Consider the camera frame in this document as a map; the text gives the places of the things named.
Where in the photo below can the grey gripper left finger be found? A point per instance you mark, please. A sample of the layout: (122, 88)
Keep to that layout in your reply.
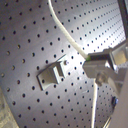
(103, 73)

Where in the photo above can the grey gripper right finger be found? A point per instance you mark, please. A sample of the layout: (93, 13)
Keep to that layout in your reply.
(115, 56)

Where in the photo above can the black perforated breadboard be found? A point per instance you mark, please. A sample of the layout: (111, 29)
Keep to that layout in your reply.
(30, 41)

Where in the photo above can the grey metal cable clip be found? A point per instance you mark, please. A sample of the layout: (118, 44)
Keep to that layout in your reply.
(53, 73)

